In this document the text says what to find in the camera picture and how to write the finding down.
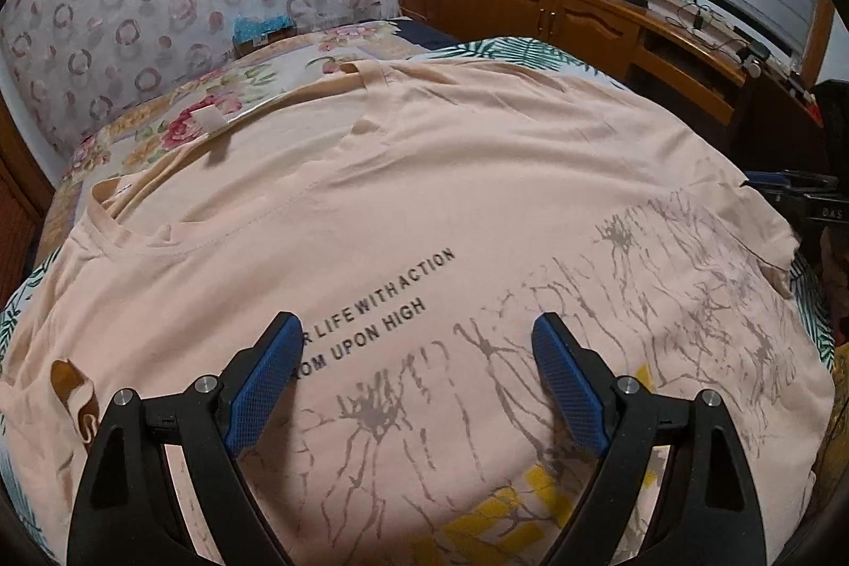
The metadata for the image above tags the floral blanket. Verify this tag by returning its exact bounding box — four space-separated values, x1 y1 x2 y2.
36 19 452 262

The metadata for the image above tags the peach printed t-shirt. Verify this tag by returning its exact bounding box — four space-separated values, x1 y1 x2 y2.
0 57 838 566

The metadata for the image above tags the wooden sideboard cabinet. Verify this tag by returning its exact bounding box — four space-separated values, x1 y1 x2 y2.
398 0 823 148

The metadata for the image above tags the wooden louvered wardrobe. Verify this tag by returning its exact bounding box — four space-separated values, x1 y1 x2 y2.
0 102 55 304

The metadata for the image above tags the palm leaf bed sheet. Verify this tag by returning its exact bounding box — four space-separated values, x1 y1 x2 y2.
0 34 839 561

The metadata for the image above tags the cardboard box with blue items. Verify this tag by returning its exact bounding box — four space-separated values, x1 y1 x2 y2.
232 16 298 57

